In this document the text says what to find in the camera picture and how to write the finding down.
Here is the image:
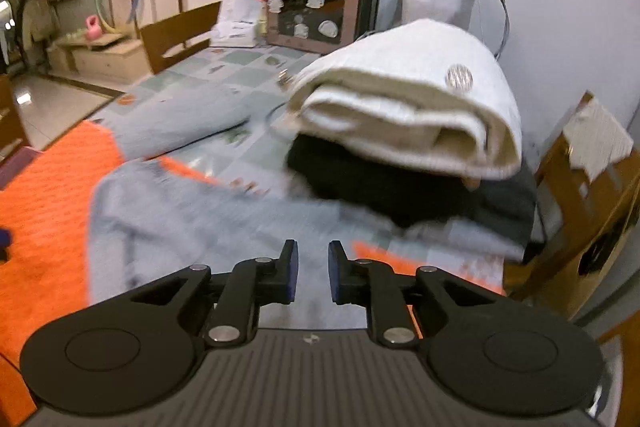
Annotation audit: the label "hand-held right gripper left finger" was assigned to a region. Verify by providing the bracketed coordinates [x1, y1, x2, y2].
[131, 239, 299, 349]

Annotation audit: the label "grey pants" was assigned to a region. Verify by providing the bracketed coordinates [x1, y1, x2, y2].
[89, 156, 501, 330]

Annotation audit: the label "folded dark grey garment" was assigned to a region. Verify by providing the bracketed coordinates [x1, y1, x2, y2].
[470, 167, 541, 248]

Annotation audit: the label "low beige cabinet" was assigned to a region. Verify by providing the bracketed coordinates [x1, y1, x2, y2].
[47, 34, 153, 84]

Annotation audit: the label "orange patterned mat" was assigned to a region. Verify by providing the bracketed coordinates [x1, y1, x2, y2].
[0, 119, 506, 408]

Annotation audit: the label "cardboard box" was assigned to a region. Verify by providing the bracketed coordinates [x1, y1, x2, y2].
[502, 91, 640, 323]

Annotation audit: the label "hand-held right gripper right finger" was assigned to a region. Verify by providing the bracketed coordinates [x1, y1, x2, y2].
[327, 241, 493, 348]

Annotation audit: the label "folded cream blanket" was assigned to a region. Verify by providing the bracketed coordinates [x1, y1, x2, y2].
[285, 18, 523, 182]

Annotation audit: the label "folded black garment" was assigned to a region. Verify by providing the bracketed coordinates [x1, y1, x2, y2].
[285, 132, 481, 228]

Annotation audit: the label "white cloth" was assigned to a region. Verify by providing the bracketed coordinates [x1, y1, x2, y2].
[564, 98, 635, 184]

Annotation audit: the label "pile of white paper bags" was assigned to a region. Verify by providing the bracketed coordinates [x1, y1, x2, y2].
[209, 0, 268, 48]

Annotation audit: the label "checked patterned tablecloth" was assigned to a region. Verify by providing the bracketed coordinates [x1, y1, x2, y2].
[90, 43, 381, 208]

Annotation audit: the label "cream hanging coat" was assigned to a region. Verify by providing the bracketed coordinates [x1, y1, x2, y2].
[20, 0, 55, 54]

